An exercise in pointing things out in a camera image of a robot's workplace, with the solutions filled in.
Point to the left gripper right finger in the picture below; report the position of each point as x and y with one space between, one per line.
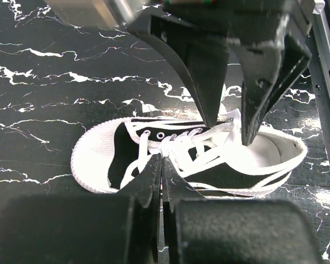
198 230

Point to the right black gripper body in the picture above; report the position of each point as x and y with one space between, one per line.
230 20

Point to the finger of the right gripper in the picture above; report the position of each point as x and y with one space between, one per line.
268 72
200 62

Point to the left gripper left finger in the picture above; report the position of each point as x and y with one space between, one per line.
94 228

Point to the white sneaker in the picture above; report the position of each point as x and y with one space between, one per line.
101 156

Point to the white shoelace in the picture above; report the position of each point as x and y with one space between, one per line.
192 148

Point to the black marble mat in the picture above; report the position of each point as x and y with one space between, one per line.
58 81

